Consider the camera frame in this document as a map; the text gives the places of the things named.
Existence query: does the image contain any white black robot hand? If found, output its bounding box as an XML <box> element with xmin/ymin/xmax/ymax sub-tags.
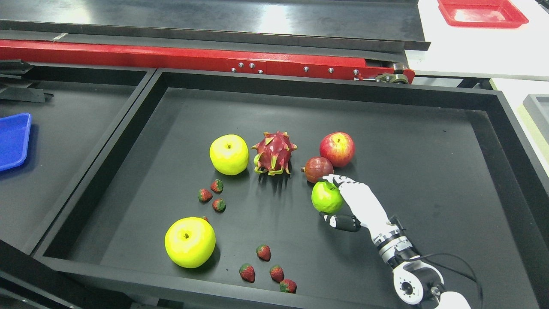
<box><xmin>318</xmin><ymin>174</ymin><xmax>401</xmax><ymax>245</ymax></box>

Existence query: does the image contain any green apple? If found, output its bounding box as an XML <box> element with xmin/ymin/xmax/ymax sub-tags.
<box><xmin>311</xmin><ymin>181</ymin><xmax>344</xmax><ymax>214</ymax></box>

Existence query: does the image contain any red apple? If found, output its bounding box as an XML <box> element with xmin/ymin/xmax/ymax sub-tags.
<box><xmin>319</xmin><ymin>132</ymin><xmax>356</xmax><ymax>167</ymax></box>

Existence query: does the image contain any yellow apple upper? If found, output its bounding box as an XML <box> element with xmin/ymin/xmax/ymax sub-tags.
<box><xmin>209</xmin><ymin>134</ymin><xmax>249</xmax><ymax>176</ymax></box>

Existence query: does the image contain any yellow apple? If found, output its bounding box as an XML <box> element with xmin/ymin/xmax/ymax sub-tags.
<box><xmin>164</xmin><ymin>217</ymin><xmax>216</xmax><ymax>269</ymax></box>
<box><xmin>209</xmin><ymin>134</ymin><xmax>249</xmax><ymax>176</ymax></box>

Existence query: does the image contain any black shelf tray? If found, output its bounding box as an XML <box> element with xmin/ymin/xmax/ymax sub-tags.
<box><xmin>35</xmin><ymin>69</ymin><xmax>548</xmax><ymax>309</ymax></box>

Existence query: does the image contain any yellow apple lower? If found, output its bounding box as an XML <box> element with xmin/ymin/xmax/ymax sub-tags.
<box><xmin>164</xmin><ymin>217</ymin><xmax>216</xmax><ymax>269</ymax></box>

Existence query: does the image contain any dark red pomegranate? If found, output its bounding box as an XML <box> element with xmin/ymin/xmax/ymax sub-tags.
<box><xmin>301</xmin><ymin>156</ymin><xmax>335</xmax><ymax>184</ymax></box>

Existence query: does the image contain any pink dragon fruit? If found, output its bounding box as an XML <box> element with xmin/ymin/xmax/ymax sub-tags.
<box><xmin>251</xmin><ymin>131</ymin><xmax>298</xmax><ymax>176</ymax></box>

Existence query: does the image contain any strawberry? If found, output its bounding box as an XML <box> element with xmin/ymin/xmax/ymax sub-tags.
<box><xmin>269</xmin><ymin>264</ymin><xmax>285</xmax><ymax>283</ymax></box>
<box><xmin>198</xmin><ymin>188</ymin><xmax>213</xmax><ymax>202</ymax></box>
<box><xmin>256</xmin><ymin>244</ymin><xmax>272</xmax><ymax>261</ymax></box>
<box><xmin>279</xmin><ymin>279</ymin><xmax>297</xmax><ymax>294</ymax></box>
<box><xmin>212</xmin><ymin>198</ymin><xmax>227</xmax><ymax>213</ymax></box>
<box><xmin>239</xmin><ymin>263</ymin><xmax>256</xmax><ymax>283</ymax></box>
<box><xmin>210</xmin><ymin>179</ymin><xmax>224</xmax><ymax>194</ymax></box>

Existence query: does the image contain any red metal beam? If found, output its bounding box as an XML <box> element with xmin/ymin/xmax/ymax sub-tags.
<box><xmin>0</xmin><ymin>39</ymin><xmax>416</xmax><ymax>82</ymax></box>

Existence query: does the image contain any red tray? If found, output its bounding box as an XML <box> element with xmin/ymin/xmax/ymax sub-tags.
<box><xmin>438</xmin><ymin>0</ymin><xmax>529</xmax><ymax>29</ymax></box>

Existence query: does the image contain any blue tray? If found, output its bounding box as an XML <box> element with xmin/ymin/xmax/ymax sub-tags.
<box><xmin>0</xmin><ymin>113</ymin><xmax>33</xmax><ymax>171</ymax></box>

